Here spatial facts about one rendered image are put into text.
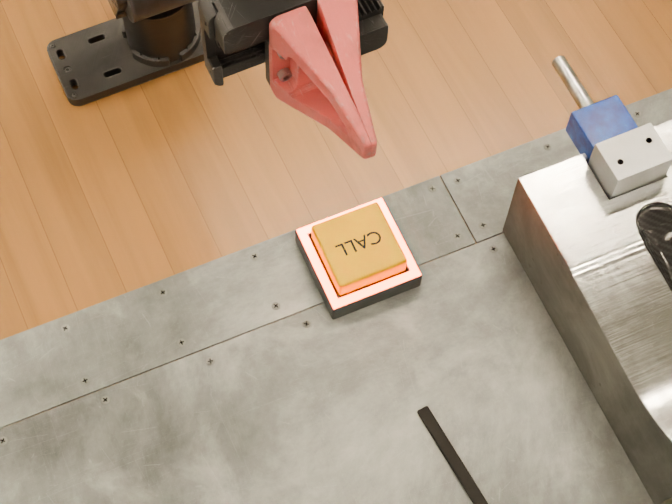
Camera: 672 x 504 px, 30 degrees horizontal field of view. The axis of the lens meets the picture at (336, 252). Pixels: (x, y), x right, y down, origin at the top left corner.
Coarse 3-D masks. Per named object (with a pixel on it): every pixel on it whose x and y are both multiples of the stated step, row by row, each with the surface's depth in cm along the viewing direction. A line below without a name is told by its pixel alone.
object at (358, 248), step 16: (368, 208) 103; (320, 224) 102; (336, 224) 102; (352, 224) 102; (368, 224) 102; (384, 224) 102; (320, 240) 101; (336, 240) 101; (352, 240) 101; (368, 240) 101; (384, 240) 101; (320, 256) 103; (336, 256) 101; (352, 256) 101; (368, 256) 101; (384, 256) 101; (400, 256) 101; (336, 272) 100; (352, 272) 100; (368, 272) 100; (384, 272) 101; (400, 272) 102; (336, 288) 101; (352, 288) 101
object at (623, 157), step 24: (576, 96) 101; (576, 120) 99; (600, 120) 99; (624, 120) 99; (576, 144) 101; (600, 144) 96; (624, 144) 97; (648, 144) 97; (600, 168) 97; (624, 168) 96; (648, 168) 96; (624, 192) 98
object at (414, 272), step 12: (384, 204) 105; (336, 216) 104; (300, 228) 104; (396, 228) 104; (312, 252) 103; (408, 252) 103; (312, 264) 102; (408, 264) 102; (324, 276) 102; (396, 276) 102; (408, 276) 102; (324, 288) 101; (372, 288) 101; (384, 288) 101; (336, 300) 101; (348, 300) 101
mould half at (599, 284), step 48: (528, 192) 98; (576, 192) 98; (528, 240) 101; (576, 240) 96; (624, 240) 96; (576, 288) 95; (624, 288) 94; (576, 336) 99; (624, 336) 93; (624, 384) 93; (624, 432) 96
